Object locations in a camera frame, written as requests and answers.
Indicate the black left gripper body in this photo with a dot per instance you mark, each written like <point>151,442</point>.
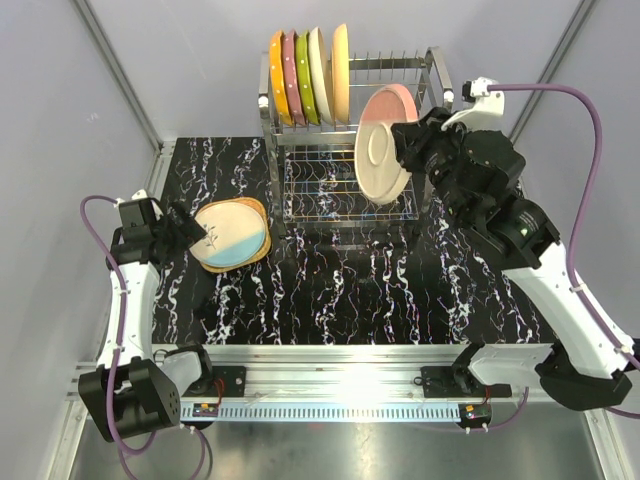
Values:
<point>163,230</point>

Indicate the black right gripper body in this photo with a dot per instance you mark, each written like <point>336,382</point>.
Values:
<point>446,148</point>

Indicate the pink and cream plate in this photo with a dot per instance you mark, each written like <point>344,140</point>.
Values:
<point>380,176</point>

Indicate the blue and cream plate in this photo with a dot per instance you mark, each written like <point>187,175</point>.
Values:
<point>232,235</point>

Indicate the yellow-green dotted plate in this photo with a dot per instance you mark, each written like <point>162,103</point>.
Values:
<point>304,79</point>

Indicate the tan plate with bear drawing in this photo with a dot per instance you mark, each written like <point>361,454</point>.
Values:
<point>341,73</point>

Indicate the cream plate with drawing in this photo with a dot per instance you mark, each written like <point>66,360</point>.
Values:
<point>320,75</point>

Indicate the orange dotted plate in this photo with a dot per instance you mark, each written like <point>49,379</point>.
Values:
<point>277,78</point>

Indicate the pink dotted plate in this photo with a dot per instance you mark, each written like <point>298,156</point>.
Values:
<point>290,78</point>

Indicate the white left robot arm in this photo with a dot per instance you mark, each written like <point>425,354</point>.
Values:
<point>128,394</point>

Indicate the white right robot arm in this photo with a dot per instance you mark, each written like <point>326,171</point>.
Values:
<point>587,366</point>

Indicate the stainless steel dish rack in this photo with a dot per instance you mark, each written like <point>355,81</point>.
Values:
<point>352,145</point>

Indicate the upper woven wicker tray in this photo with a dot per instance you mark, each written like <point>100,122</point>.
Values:
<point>265,220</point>

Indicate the black marble pattern mat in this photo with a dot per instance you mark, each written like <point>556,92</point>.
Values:
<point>332,287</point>

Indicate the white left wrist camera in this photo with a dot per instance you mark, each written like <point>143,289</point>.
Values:
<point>138,195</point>

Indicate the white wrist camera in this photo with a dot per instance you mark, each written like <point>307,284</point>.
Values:
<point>485,108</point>
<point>138,195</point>

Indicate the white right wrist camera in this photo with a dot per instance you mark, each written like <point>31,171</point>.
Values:
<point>485,108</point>

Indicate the aluminium rail frame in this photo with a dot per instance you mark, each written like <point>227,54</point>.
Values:
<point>329,383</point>

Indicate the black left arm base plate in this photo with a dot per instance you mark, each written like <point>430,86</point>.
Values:
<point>231,379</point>

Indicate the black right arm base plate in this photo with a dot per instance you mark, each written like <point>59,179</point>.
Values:
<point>448,381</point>

